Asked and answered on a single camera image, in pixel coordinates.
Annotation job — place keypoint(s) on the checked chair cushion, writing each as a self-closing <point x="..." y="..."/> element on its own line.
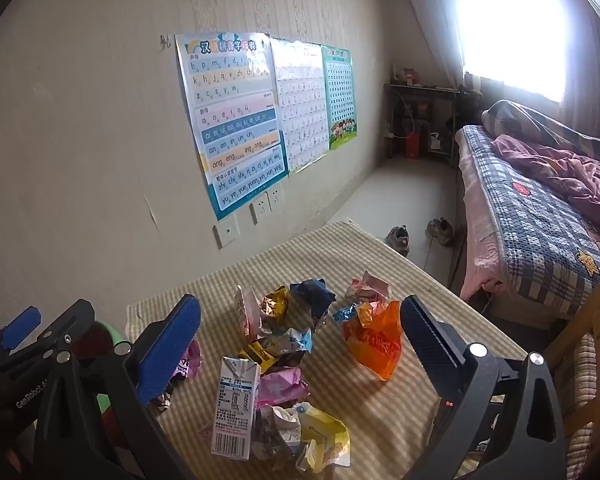
<point x="582" y="385"/>

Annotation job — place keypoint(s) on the pink purple wrapper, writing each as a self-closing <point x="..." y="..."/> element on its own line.
<point x="191" y="360"/>

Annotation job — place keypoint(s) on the white wall plate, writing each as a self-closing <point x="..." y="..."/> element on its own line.
<point x="226" y="231"/>

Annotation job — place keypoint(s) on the small blue wrapper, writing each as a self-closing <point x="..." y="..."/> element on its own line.
<point x="344" y="314"/>

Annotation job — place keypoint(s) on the orange plastic wrapper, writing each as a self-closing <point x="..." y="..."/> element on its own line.
<point x="375" y="345"/>

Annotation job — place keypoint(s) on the dark blue wrapper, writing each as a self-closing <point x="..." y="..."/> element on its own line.
<point x="312" y="294"/>

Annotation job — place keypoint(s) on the wall hook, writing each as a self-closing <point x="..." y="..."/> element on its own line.
<point x="166" y="42"/>

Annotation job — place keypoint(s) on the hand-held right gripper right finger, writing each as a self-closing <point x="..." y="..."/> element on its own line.
<point x="430" y="345"/>

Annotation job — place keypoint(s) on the blue letter wall poster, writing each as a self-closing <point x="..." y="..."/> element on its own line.
<point x="230" y="125"/>

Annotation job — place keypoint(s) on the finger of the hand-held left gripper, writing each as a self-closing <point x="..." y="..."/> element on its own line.
<point x="22" y="327"/>
<point x="75" y="317"/>

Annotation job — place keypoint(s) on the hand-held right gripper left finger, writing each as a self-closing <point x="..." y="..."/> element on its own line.
<point x="170" y="347"/>

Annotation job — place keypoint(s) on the wooden chair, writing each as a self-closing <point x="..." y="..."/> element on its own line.
<point x="580" y="320"/>

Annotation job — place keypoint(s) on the white milk carton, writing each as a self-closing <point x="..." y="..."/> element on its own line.
<point x="235" y="400"/>

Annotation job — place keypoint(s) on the checked tablecloth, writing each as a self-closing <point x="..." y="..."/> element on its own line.
<point x="390" y="420"/>

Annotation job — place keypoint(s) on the dark metal shelf rack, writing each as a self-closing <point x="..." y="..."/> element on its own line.
<point x="420" y="89"/>

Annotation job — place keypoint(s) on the blue plaid duvet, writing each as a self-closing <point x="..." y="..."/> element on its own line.
<point x="525" y="120"/>

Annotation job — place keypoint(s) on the yellow brown wrapper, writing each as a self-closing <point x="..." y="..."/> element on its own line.
<point x="275" y="305"/>

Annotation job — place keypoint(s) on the blue checked bedspread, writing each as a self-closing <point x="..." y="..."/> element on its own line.
<point x="530" y="220"/>

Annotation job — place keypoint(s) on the pink white carton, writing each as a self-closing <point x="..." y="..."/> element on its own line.
<point x="247" y="310"/>

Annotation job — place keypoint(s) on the bright window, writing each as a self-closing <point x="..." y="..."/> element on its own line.
<point x="510" y="25"/>

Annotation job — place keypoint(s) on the pink blanket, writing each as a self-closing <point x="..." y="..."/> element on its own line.
<point x="565" y="170"/>

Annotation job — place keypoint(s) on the bed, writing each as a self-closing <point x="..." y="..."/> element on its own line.
<point x="480" y="250"/>

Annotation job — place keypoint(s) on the pink white wrapper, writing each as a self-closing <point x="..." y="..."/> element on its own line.
<point x="367" y="287"/>

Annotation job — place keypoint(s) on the yellow black wrapper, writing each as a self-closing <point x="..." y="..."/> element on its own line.
<point x="257" y="355"/>

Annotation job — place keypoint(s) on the light blue white wrapper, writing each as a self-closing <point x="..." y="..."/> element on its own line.
<point x="292" y="342"/>

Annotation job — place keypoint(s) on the green rimmed red bin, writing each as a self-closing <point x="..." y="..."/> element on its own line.
<point x="111" y="335"/>

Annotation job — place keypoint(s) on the yellow white wrapper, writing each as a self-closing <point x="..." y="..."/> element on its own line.
<point x="325" y="435"/>

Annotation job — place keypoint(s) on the green chart wall poster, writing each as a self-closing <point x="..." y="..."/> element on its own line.
<point x="340" y="95"/>

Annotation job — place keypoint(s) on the pink crumpled wrapper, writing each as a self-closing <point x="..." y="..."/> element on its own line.
<point x="280" y="385"/>

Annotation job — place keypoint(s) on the white wall socket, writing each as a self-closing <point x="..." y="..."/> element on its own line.
<point x="275" y="195"/>
<point x="260" y="212"/>

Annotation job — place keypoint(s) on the white chart wall poster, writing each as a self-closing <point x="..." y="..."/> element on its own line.
<point x="300" y="105"/>

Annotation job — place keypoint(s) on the small white container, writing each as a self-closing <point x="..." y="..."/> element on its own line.
<point x="435" y="141"/>

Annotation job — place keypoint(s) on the red box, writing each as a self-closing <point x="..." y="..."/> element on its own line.
<point x="413" y="144"/>

